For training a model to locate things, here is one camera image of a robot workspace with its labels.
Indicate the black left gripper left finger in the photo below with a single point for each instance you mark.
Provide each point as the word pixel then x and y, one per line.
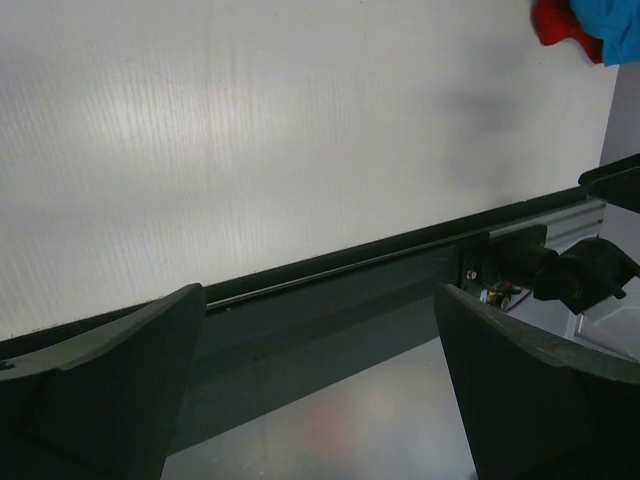
pixel 101 404

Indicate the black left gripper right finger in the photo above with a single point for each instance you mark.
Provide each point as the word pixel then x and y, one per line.
pixel 535 405

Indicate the red t-shirt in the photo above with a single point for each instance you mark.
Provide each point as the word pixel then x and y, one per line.
pixel 554 21

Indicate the blue t-shirt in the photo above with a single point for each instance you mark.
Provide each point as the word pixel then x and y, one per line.
pixel 615 23

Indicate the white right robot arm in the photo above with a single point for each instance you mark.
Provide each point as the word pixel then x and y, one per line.
pixel 590 271

